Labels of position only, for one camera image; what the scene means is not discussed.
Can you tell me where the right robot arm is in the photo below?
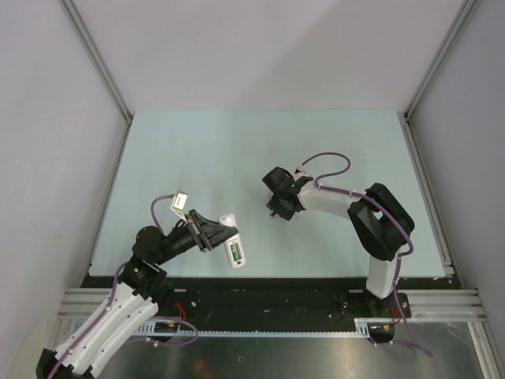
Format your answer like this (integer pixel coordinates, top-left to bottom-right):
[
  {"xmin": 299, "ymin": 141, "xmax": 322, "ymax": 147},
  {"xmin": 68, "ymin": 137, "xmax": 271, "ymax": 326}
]
[{"xmin": 262, "ymin": 167, "xmax": 415, "ymax": 317}]

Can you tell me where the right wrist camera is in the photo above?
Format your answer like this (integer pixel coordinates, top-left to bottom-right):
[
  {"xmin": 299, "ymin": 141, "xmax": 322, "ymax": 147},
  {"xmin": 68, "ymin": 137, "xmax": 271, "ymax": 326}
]
[{"xmin": 294, "ymin": 168, "xmax": 312, "ymax": 179}]

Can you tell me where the green battery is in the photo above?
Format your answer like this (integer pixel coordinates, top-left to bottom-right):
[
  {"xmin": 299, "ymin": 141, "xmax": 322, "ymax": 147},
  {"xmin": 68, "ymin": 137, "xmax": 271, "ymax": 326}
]
[{"xmin": 230, "ymin": 242, "xmax": 242, "ymax": 264}]

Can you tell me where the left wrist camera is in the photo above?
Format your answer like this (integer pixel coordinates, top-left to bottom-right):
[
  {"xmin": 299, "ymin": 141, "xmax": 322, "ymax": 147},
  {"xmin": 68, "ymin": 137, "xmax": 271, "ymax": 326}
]
[{"xmin": 170, "ymin": 191, "xmax": 188, "ymax": 212}]

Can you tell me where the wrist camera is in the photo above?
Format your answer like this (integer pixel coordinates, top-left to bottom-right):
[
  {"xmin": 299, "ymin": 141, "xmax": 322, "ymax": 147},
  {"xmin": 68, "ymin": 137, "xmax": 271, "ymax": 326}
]
[
  {"xmin": 170, "ymin": 191, "xmax": 188, "ymax": 212},
  {"xmin": 294, "ymin": 168, "xmax": 312, "ymax": 179}
]

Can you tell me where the right aluminium frame post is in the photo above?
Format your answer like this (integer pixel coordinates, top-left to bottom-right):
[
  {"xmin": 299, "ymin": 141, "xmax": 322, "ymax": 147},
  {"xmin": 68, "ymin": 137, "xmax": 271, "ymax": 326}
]
[{"xmin": 403, "ymin": 0, "xmax": 482, "ymax": 121}]

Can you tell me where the aluminium frame post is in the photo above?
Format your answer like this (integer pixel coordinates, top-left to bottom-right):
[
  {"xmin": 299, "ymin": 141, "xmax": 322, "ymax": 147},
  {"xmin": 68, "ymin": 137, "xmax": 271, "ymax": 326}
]
[
  {"xmin": 403, "ymin": 0, "xmax": 482, "ymax": 121},
  {"xmin": 58, "ymin": 0, "xmax": 133, "ymax": 126}
]

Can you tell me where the left aluminium frame post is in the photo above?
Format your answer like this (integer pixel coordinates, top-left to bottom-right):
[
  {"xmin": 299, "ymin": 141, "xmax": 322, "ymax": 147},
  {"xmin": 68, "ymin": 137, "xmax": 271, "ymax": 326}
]
[{"xmin": 58, "ymin": 0, "xmax": 133, "ymax": 126}]

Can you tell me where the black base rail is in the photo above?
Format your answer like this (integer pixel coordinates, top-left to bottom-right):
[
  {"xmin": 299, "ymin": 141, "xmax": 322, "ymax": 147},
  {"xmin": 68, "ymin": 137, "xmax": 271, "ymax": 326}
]
[{"xmin": 159, "ymin": 277, "xmax": 411, "ymax": 334}]

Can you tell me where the white remote control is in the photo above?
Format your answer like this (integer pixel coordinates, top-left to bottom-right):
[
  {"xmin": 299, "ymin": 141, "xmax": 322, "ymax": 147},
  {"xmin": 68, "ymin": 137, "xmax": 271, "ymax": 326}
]
[{"xmin": 219, "ymin": 213, "xmax": 246, "ymax": 269}]

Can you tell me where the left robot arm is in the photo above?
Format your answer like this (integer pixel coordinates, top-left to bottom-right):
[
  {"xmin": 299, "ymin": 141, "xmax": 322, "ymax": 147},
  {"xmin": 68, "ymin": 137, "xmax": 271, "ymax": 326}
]
[{"xmin": 36, "ymin": 210, "xmax": 241, "ymax": 378}]

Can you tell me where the white cable duct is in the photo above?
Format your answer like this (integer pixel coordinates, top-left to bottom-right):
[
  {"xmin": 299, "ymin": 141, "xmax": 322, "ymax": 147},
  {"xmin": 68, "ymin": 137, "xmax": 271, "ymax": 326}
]
[{"xmin": 129, "ymin": 317, "xmax": 399, "ymax": 339}]

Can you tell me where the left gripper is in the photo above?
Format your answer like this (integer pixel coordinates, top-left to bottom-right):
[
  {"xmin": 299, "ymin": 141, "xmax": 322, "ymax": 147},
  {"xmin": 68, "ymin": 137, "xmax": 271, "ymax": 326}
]
[{"xmin": 155, "ymin": 209, "xmax": 238, "ymax": 265}]

